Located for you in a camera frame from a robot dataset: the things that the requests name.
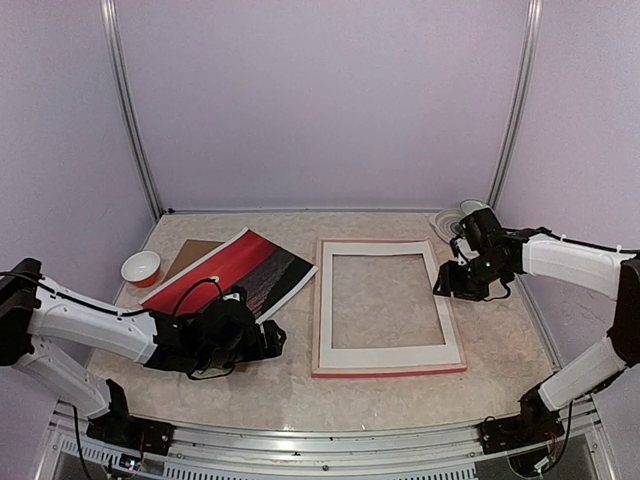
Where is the orange white bowl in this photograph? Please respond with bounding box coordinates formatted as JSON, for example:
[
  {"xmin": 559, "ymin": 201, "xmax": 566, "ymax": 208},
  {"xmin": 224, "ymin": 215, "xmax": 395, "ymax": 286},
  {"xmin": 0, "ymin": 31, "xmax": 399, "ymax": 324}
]
[{"xmin": 120, "ymin": 251, "xmax": 161, "ymax": 288}]

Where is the pale green ceramic bowl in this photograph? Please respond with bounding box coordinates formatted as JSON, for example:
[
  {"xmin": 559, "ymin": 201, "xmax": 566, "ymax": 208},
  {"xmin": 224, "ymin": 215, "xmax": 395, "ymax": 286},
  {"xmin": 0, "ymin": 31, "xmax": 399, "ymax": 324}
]
[{"xmin": 459, "ymin": 199, "xmax": 492, "ymax": 216}]

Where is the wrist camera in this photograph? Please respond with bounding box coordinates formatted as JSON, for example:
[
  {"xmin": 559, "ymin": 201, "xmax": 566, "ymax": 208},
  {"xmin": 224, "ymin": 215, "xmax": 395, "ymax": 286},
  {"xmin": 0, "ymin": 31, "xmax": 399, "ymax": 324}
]
[
  {"xmin": 221, "ymin": 285, "xmax": 247, "ymax": 303},
  {"xmin": 449, "ymin": 234, "xmax": 475, "ymax": 265}
]

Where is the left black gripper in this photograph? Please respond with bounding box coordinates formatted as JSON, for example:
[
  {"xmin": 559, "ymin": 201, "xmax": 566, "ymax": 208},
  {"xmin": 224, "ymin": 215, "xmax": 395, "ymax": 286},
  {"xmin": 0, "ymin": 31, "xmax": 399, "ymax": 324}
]
[{"xmin": 196, "ymin": 320, "xmax": 286, "ymax": 372}]

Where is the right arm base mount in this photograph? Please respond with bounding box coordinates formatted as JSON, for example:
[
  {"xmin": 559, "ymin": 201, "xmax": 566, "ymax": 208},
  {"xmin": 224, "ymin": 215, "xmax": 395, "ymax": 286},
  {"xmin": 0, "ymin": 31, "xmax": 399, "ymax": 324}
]
[{"xmin": 477, "ymin": 389, "xmax": 565, "ymax": 455}]

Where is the white photo mat border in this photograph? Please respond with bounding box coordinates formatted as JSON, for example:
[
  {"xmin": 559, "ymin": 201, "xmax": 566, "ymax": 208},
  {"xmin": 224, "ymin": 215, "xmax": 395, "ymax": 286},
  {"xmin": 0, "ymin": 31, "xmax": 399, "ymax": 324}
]
[{"xmin": 314, "ymin": 238, "xmax": 462, "ymax": 371}]

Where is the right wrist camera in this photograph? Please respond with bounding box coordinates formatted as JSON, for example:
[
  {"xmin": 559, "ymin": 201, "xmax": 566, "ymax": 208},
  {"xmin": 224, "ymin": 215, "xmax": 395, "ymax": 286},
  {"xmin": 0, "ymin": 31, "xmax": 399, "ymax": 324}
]
[{"xmin": 449, "ymin": 234, "xmax": 475, "ymax": 265}]

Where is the red sunset sea photo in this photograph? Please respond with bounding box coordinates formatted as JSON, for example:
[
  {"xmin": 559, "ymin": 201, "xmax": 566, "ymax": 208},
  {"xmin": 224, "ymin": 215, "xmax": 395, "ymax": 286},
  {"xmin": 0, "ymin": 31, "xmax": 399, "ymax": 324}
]
[{"xmin": 140, "ymin": 228, "xmax": 318, "ymax": 323}]

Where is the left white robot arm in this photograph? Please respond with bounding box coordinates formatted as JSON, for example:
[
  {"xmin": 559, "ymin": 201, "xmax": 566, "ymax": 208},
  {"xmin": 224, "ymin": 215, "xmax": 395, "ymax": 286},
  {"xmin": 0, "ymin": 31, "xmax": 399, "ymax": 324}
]
[{"xmin": 1, "ymin": 258, "xmax": 286, "ymax": 445}]

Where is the left aluminium corner post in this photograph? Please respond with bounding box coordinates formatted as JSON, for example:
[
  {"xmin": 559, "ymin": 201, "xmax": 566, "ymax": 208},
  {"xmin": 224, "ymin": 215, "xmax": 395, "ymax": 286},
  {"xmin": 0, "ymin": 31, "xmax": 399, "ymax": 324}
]
[{"xmin": 100, "ymin": 0, "xmax": 163, "ymax": 221}]

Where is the aluminium corner post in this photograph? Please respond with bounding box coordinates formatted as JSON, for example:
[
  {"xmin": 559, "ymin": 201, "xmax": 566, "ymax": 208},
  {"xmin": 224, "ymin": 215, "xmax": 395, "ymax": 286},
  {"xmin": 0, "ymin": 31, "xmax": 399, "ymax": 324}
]
[
  {"xmin": 100, "ymin": 0, "xmax": 163, "ymax": 221},
  {"xmin": 487, "ymin": 0, "xmax": 543, "ymax": 209}
]

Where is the brown cardboard backing board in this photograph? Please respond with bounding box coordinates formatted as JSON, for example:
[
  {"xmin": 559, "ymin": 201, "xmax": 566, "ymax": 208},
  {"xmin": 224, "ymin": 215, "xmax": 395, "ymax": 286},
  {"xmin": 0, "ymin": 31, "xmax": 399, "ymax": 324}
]
[{"xmin": 159, "ymin": 238, "xmax": 251, "ymax": 374}]

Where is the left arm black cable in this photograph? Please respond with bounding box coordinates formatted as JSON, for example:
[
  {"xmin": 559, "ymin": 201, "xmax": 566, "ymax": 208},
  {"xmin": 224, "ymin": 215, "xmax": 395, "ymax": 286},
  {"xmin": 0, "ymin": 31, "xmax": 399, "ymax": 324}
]
[{"xmin": 0, "ymin": 272, "xmax": 226, "ymax": 321}]

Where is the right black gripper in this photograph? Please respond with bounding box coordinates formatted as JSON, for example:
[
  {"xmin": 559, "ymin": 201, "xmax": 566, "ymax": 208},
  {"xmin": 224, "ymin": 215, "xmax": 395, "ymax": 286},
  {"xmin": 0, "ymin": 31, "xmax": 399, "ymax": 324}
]
[{"xmin": 434, "ymin": 252, "xmax": 509, "ymax": 301}]

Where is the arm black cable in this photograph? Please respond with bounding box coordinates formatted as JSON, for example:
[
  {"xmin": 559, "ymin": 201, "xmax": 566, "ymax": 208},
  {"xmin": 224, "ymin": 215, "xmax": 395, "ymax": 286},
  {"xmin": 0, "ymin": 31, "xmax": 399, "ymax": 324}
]
[
  {"xmin": 499, "ymin": 225, "xmax": 640, "ymax": 259},
  {"xmin": 0, "ymin": 272, "xmax": 226, "ymax": 321}
]

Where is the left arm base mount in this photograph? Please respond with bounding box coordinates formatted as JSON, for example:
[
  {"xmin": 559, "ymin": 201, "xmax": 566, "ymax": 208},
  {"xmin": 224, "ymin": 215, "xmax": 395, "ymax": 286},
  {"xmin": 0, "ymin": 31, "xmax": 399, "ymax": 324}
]
[{"xmin": 87, "ymin": 379, "xmax": 176, "ymax": 456}]

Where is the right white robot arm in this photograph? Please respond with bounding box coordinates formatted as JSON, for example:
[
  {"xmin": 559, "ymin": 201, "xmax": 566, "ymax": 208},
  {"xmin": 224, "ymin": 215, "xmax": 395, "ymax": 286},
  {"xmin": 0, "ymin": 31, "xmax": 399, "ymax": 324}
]
[{"xmin": 433, "ymin": 208, "xmax": 639, "ymax": 444}]

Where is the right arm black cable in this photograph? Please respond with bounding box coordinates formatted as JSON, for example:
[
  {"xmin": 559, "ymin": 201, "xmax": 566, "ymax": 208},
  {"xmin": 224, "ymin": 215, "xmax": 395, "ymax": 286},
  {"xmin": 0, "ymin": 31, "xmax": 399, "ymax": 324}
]
[{"xmin": 499, "ymin": 225, "xmax": 640, "ymax": 259}]

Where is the aluminium front rail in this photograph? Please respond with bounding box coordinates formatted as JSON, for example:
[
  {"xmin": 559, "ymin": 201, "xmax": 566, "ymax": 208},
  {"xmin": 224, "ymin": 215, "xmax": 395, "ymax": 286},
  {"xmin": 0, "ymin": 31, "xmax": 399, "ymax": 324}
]
[{"xmin": 34, "ymin": 394, "xmax": 616, "ymax": 480}]

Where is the white swirl pattern plate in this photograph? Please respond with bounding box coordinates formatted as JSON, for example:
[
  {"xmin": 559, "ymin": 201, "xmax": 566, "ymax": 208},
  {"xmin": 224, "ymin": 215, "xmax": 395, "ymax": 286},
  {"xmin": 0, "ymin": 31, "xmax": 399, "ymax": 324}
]
[{"xmin": 428, "ymin": 209, "xmax": 464, "ymax": 243}]

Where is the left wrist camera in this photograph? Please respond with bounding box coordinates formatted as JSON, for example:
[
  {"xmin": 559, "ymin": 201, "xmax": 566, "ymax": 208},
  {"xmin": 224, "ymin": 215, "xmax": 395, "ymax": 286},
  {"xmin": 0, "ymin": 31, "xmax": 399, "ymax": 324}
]
[{"xmin": 221, "ymin": 285, "xmax": 247, "ymax": 303}]

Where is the pink wooden picture frame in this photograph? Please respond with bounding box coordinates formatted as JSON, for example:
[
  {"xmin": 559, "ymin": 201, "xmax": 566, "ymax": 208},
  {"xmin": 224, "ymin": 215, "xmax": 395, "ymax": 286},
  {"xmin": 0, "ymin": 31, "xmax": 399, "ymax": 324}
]
[{"xmin": 309, "ymin": 237, "xmax": 469, "ymax": 380}]

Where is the right aluminium corner post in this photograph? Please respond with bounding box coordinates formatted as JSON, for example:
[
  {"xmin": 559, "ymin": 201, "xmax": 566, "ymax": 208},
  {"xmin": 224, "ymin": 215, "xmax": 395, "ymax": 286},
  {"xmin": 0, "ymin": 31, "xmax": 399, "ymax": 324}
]
[{"xmin": 487, "ymin": 0, "xmax": 543, "ymax": 209}]

